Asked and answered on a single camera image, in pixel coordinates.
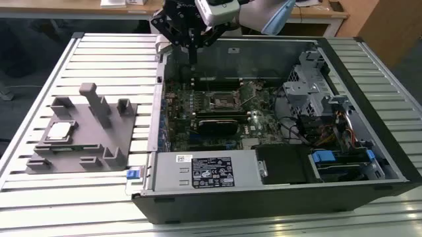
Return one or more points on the wooden cabinet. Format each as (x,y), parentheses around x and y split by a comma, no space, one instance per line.
(388,29)

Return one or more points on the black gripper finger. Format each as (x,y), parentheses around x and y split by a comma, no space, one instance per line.
(194,55)
(163,24)

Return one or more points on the grey power supply unit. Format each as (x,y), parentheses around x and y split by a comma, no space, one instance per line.
(171,177)

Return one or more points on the silver CPU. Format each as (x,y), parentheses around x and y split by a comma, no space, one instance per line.
(59,130)

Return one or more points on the green motherboard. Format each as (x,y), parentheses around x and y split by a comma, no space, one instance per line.
(263,133)

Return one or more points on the wooden desk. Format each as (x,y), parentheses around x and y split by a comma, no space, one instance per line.
(65,10)

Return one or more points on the green RAM stick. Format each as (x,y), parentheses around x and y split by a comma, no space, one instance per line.
(77,148)

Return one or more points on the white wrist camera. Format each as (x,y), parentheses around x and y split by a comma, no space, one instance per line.
(219,13)

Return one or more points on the small white box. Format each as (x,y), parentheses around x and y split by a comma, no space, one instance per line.
(136,2)

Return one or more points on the black graphics card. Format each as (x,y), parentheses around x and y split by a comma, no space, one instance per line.
(218,127)

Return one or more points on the blue power supply latch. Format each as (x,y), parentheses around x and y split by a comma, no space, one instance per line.
(133,173)

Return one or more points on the black expansion slot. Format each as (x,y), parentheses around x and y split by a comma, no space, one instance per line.
(207,148)

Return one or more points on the silver heatsink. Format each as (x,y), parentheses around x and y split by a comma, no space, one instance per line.
(250,143)

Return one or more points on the grey parts rack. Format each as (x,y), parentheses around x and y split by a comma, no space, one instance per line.
(85,138)

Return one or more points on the metal locking lever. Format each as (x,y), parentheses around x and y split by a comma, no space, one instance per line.
(207,84)
(247,102)

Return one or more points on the blue disk carrier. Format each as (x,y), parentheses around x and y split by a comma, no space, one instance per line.
(320,157)

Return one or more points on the metal disk bay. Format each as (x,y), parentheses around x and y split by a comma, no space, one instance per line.
(296,98)

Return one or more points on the black RAM slot bank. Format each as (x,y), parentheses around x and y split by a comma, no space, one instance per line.
(220,114)
(214,85)

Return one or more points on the black open PC case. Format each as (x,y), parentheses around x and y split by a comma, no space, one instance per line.
(263,205)

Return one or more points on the CPU socket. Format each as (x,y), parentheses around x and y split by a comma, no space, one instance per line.
(224,101)

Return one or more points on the blue plastic clip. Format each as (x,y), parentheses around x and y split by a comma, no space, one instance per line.
(370,155)

